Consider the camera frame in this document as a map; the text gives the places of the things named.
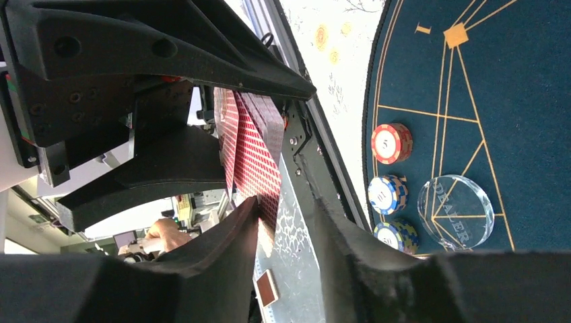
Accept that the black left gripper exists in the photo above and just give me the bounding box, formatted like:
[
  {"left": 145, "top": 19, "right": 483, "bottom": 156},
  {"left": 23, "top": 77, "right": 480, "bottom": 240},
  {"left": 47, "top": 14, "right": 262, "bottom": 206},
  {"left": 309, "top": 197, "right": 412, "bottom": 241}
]
[{"left": 4, "top": 1, "right": 316, "bottom": 232}]

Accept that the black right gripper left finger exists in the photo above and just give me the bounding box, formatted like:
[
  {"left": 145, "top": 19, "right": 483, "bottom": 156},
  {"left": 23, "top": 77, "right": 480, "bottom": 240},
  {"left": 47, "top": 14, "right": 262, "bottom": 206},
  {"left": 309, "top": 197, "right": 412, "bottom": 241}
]
[{"left": 1, "top": 197, "right": 260, "bottom": 322}]

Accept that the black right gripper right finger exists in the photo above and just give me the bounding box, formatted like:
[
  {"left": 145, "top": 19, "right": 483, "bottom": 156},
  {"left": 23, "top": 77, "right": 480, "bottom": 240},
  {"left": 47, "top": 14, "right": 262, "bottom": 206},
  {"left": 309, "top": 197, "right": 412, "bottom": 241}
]
[{"left": 314, "top": 199, "right": 570, "bottom": 322}]

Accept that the blue yellow chip stack bottom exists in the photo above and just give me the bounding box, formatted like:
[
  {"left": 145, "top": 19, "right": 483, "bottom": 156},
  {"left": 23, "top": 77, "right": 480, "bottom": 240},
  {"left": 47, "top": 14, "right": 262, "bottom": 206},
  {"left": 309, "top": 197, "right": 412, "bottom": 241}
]
[{"left": 373, "top": 218, "right": 419, "bottom": 255}]

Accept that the pink card deck box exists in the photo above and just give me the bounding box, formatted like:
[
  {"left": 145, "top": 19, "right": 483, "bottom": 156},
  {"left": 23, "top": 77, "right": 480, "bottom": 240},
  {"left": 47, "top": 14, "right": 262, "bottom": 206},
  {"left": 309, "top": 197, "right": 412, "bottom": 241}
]
[{"left": 213, "top": 87, "right": 281, "bottom": 233}]

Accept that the red chip stack bottom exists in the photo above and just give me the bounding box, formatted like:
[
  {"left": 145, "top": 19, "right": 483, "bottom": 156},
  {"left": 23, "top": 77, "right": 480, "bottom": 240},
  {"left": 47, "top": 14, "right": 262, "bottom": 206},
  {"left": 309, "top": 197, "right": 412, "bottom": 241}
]
[{"left": 371, "top": 123, "right": 413, "bottom": 165}]

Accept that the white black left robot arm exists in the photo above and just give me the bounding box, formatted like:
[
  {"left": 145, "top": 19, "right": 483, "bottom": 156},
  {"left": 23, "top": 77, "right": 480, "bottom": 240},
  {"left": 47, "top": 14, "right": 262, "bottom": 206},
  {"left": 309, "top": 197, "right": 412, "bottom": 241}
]
[{"left": 1, "top": 1, "right": 316, "bottom": 231}]

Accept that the clear dealer button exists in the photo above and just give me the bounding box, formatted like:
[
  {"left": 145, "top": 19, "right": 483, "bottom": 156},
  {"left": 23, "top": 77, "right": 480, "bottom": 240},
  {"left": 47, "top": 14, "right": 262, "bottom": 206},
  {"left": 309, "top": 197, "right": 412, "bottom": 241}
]
[{"left": 417, "top": 174, "right": 495, "bottom": 252}]

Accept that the floral patterned tablecloth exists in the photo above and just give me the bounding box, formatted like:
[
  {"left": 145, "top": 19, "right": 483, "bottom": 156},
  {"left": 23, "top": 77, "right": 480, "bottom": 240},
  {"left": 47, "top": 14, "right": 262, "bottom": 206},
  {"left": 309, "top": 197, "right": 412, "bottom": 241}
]
[{"left": 279, "top": 1, "right": 396, "bottom": 231}]

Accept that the round dark blue poker mat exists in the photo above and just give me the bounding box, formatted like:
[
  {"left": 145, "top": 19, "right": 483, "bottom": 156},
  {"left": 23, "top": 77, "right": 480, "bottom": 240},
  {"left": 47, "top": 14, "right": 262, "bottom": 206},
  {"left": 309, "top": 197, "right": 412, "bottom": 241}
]
[{"left": 363, "top": 1, "right": 570, "bottom": 255}]

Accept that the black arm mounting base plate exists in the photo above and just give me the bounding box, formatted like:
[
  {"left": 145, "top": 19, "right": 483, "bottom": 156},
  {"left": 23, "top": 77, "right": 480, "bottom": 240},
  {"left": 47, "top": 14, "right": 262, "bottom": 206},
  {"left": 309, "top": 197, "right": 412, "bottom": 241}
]
[{"left": 244, "top": 1, "right": 372, "bottom": 233}]

